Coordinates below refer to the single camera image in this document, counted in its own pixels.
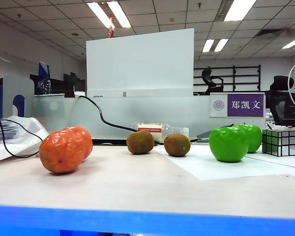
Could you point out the brown kiwi fruit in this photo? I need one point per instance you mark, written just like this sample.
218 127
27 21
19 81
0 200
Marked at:
177 145
140 142

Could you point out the orange plastic mandarin fruit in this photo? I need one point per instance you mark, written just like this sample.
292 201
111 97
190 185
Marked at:
61 152
86 140

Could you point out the green plastic apple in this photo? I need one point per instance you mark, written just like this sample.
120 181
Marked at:
227 144
254 137

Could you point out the white AOC monitor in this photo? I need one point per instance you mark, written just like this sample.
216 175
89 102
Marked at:
140 64

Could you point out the white paper sheet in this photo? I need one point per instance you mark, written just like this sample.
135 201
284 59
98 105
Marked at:
285 162
201 167

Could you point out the black shelf rack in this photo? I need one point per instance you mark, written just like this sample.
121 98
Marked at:
234 82

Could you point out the red hanging ornament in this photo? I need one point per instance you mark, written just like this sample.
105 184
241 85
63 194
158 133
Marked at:
110 30

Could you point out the black background monitor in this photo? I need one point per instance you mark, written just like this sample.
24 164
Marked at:
57 86

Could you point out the purple white name plate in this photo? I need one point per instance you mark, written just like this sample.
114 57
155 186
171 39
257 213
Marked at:
244 105

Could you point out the blue edge strip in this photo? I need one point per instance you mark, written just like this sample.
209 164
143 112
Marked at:
147 223

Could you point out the blue triangular desk ornament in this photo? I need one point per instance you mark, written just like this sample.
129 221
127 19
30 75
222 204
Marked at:
44 78

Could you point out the white printed plastic bag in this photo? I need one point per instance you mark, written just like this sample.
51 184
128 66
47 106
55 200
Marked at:
32 127

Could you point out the grey metal bookend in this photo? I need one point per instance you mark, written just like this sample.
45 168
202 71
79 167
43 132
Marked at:
17 86

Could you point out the black mesh office chair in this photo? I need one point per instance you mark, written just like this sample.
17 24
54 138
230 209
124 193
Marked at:
282 108

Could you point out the silver mirror puzzle cube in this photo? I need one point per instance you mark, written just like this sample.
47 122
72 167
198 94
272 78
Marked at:
282 143

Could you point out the stack of printed papers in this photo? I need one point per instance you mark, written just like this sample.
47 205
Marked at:
2 131

